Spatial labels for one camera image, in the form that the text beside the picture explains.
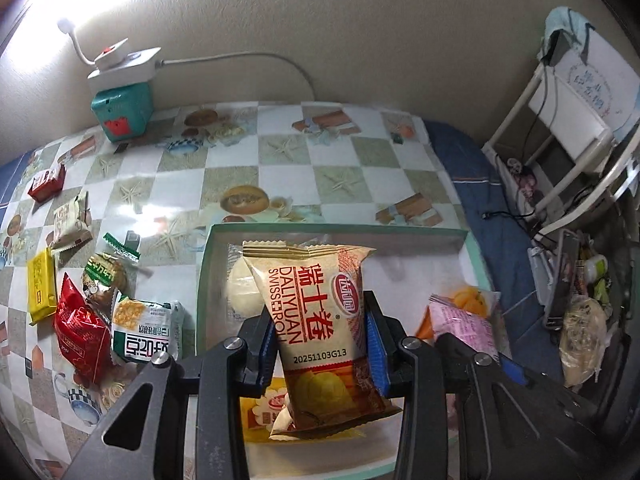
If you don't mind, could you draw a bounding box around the orange bread packet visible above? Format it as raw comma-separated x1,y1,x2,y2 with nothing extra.
415,285,501,341

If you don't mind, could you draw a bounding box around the white power cable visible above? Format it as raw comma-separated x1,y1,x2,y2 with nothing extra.
155,51,317,103

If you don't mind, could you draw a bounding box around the checkered printed tablecloth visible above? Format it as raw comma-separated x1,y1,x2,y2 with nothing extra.
0,100,468,480

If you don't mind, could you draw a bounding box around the pink snack packet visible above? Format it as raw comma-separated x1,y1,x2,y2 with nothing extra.
429,296,501,361

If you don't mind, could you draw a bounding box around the beige cake roll packet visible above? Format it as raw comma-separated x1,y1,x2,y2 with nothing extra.
242,240,403,443

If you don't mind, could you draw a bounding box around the white chair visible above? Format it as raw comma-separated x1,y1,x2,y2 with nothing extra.
482,7,640,241

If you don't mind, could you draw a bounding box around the pink printed bag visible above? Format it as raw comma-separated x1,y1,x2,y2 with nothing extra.
495,155,541,211

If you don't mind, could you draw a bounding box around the black smartphone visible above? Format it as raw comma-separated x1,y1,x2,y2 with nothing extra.
542,230,581,331

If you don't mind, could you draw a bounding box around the black thin cable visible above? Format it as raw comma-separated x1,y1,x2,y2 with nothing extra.
481,185,593,223

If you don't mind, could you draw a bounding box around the teal square box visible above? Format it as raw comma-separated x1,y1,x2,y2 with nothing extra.
91,82,153,142

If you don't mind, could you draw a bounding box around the red snack packet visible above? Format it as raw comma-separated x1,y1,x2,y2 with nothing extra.
54,272,112,386

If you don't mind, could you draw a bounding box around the yellow bread packet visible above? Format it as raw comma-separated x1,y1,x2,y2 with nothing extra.
240,392,301,443

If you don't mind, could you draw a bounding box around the light blue towel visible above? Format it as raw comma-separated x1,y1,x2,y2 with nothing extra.
544,7,596,53

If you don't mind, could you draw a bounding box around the green white snack packet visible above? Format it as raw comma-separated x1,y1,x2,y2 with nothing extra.
110,292,185,366

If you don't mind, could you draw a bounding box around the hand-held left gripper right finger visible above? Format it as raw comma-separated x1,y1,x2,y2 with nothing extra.
364,291,576,480

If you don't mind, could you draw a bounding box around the white bun clear packet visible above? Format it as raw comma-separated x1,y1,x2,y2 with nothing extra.
225,255,273,321

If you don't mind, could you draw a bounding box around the green round biscuit packet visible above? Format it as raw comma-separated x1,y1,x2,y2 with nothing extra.
82,232,141,306

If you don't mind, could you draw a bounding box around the small beige snack packet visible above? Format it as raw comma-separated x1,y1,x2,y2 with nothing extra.
49,190,93,253

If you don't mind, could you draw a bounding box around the yellow snack box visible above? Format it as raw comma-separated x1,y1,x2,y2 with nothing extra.
27,247,60,326

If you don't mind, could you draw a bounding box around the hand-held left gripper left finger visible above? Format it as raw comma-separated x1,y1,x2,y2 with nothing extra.
70,312,279,480

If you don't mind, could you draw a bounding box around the white power strip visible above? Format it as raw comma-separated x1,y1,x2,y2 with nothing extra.
87,47,163,92

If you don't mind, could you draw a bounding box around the flatbread clear bag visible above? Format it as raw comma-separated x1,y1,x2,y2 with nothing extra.
559,295,608,388

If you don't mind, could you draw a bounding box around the small white green cup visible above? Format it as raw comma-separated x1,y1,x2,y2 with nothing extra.
582,255,608,286

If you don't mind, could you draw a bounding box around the shallow green cardboard box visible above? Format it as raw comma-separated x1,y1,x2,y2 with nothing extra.
195,224,501,478

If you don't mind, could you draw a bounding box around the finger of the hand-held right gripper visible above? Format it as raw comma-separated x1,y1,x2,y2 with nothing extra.
436,332,527,386

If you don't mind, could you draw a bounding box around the white gooseneck lamp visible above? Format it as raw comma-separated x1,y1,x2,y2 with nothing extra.
56,17,101,68

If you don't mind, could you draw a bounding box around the maroon white biscuit packet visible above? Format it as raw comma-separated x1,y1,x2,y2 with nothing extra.
27,162,67,203

